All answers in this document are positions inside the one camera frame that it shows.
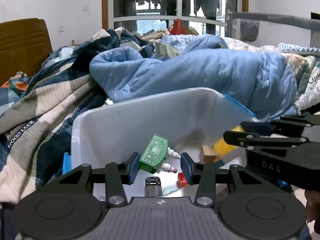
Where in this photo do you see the yellow two-cell toy brick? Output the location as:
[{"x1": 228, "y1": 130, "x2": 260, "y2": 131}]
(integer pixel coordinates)
[{"x1": 212, "y1": 138, "x2": 239, "y2": 159}]

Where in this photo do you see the light blue quilted duvet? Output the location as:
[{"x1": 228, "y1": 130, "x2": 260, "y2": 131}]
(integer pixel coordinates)
[{"x1": 89, "y1": 35, "x2": 297, "y2": 121}]

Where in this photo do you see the natural wooden cube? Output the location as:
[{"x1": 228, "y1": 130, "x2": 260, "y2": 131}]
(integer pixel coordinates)
[{"x1": 199, "y1": 146, "x2": 217, "y2": 163}]

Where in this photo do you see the blue white plaid blanket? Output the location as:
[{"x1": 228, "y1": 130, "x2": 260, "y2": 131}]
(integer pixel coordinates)
[{"x1": 1, "y1": 27, "x2": 154, "y2": 239}]

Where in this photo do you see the window with white frame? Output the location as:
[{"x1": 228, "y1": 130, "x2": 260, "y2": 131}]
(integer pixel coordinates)
[{"x1": 101, "y1": 0, "x2": 248, "y2": 37}]

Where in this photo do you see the teal orange toy vehicle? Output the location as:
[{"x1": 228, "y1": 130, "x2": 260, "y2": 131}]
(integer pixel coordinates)
[{"x1": 213, "y1": 159, "x2": 225, "y2": 168}]

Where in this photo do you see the red wooden cube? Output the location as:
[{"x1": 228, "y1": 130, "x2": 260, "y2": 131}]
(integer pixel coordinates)
[{"x1": 177, "y1": 172, "x2": 188, "y2": 188}]

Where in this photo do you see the white plastic storage bin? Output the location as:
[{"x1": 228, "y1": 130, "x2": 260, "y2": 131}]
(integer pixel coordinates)
[{"x1": 71, "y1": 87, "x2": 258, "y2": 203}]

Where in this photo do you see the grey padded bed rail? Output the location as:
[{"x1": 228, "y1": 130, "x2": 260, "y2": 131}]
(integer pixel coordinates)
[{"x1": 225, "y1": 12, "x2": 319, "y2": 47}]

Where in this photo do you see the green toy with white cones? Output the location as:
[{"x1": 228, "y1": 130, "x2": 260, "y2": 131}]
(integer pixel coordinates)
[{"x1": 139, "y1": 134, "x2": 181, "y2": 174}]

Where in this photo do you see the white printed quilt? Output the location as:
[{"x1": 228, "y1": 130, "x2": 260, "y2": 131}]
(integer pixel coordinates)
[{"x1": 224, "y1": 37, "x2": 319, "y2": 112}]

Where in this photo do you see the brown wooden headboard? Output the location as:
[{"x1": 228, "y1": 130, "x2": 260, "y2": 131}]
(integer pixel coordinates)
[{"x1": 0, "y1": 18, "x2": 53, "y2": 84}]

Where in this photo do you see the colourful patterned pillow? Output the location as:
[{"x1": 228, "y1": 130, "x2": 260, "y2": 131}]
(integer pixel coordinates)
[{"x1": 1, "y1": 72, "x2": 32, "y2": 96}]

